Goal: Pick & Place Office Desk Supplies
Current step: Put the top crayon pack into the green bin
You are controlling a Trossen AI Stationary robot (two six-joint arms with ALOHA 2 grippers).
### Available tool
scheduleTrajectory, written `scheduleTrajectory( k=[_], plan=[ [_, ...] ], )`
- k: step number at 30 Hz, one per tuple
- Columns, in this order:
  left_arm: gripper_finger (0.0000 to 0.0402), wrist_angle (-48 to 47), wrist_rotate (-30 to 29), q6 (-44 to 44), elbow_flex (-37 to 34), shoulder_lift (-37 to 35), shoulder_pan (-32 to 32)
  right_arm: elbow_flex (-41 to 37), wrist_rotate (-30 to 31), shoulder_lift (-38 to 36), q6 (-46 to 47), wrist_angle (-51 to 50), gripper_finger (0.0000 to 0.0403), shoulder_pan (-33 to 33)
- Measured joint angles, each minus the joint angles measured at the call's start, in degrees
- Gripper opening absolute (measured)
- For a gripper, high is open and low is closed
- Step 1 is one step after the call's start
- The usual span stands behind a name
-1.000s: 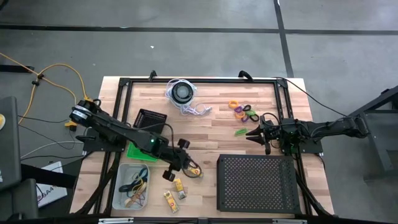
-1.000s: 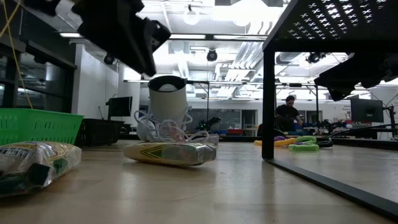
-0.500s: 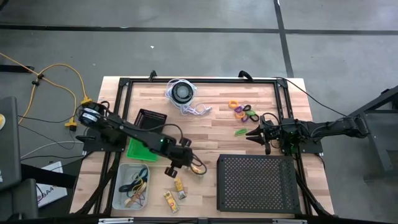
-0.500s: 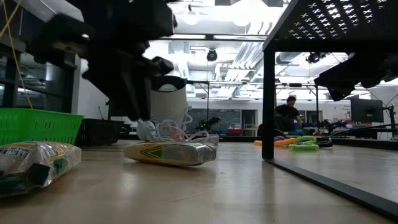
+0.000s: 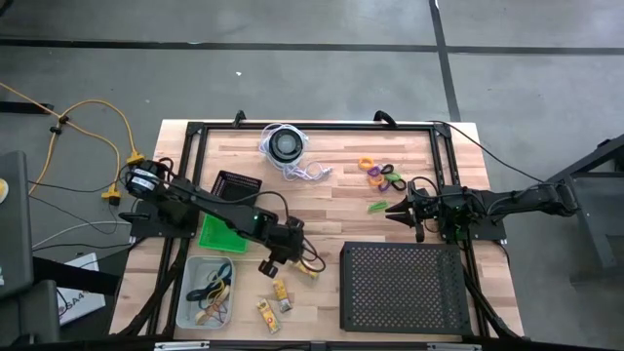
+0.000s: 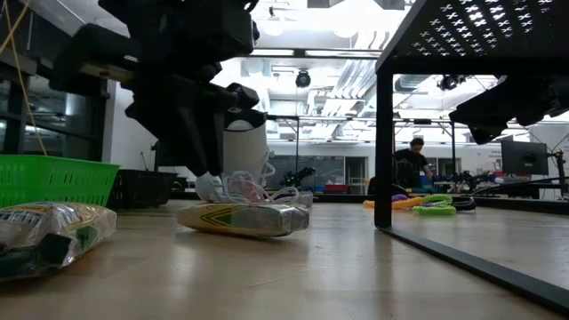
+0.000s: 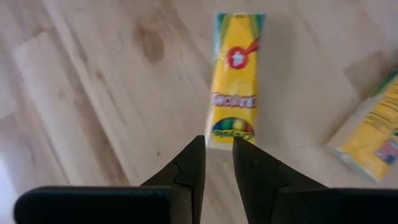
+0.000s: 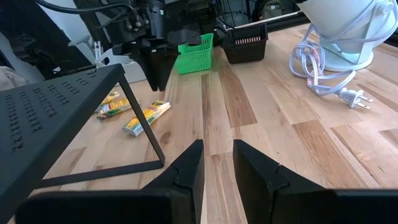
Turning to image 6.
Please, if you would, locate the white lamp power cable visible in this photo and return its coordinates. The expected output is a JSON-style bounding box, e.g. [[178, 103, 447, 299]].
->
[[220, 148, 315, 209]]

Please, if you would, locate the black plastic basket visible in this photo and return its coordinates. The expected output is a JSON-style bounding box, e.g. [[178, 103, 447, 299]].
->
[[108, 168, 179, 210]]

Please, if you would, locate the black ceiling spotlight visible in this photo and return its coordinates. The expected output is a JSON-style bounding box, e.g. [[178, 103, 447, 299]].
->
[[437, 74, 466, 92], [294, 69, 313, 90]]

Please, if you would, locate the green plastic basket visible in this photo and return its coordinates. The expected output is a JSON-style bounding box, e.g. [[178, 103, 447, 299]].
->
[[0, 154, 121, 209]]

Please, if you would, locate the black perforated metal shelf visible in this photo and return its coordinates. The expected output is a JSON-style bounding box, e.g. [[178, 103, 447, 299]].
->
[[373, 0, 569, 312]]

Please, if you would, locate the green coil wrist keychain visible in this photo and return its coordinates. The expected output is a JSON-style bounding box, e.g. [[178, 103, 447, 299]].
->
[[421, 193, 454, 206]]

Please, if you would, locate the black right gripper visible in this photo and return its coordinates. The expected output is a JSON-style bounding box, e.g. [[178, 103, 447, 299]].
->
[[448, 74, 569, 145]]

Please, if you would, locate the yellow hanging cable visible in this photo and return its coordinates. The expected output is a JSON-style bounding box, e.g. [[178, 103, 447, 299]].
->
[[0, 0, 48, 156]]

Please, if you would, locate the green fuzzy toy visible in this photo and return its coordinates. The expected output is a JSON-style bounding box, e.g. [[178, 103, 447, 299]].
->
[[411, 204, 458, 218]]

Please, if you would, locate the yellow crayon pack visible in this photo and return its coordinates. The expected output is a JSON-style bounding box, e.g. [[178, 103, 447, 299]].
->
[[0, 200, 117, 282], [176, 203, 311, 238]]

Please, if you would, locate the white desk lamp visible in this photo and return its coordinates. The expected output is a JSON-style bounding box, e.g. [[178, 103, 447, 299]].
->
[[195, 108, 270, 204]]

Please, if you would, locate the person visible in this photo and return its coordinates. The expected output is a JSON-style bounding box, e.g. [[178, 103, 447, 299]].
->
[[393, 136, 435, 188]]

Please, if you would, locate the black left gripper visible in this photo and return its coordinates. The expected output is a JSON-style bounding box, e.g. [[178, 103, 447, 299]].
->
[[125, 73, 261, 178]]

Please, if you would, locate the black computer monitor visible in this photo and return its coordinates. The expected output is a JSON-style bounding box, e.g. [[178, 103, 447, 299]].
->
[[501, 140, 550, 177]]

